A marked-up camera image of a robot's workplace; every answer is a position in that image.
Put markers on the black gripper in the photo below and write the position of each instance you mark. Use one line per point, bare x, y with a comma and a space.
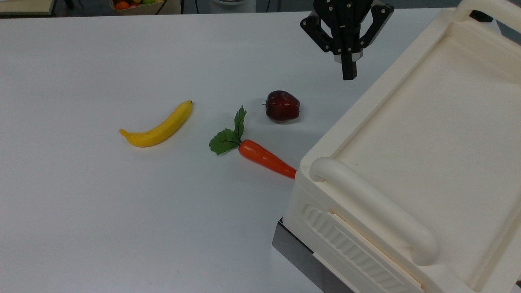
346, 24

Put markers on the dark red toy apple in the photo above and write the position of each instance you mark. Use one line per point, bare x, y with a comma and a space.
281, 106

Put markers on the cream plastic tray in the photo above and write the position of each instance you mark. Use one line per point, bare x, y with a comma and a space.
427, 142

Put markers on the orange toy carrot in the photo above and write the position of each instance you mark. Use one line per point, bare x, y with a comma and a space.
264, 158

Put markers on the tan fruit basket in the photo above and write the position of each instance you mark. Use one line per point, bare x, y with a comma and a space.
138, 9

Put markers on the yellow toy banana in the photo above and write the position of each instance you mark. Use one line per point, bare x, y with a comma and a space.
163, 130

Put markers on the wooden board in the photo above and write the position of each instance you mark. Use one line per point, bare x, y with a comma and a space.
24, 6

